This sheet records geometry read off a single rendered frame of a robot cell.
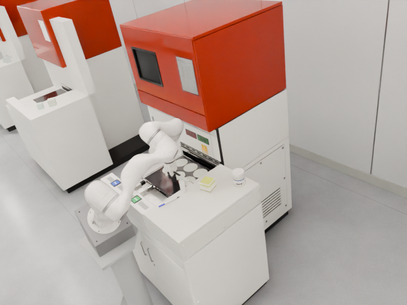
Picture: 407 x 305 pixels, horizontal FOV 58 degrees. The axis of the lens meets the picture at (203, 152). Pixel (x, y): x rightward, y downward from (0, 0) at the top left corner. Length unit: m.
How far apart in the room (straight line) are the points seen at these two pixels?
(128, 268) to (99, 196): 0.73
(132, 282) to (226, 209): 0.82
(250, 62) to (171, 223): 1.10
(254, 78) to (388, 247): 1.69
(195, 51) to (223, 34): 0.22
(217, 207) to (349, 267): 1.32
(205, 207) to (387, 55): 1.86
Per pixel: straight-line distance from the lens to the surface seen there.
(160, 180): 2.52
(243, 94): 2.40
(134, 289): 2.57
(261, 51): 2.45
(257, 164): 2.73
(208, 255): 2.18
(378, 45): 3.20
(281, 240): 3.21
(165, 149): 1.83
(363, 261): 3.12
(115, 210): 1.82
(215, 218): 2.07
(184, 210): 2.14
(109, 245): 2.25
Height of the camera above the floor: 2.36
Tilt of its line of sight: 33 degrees down
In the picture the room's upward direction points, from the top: 11 degrees counter-clockwise
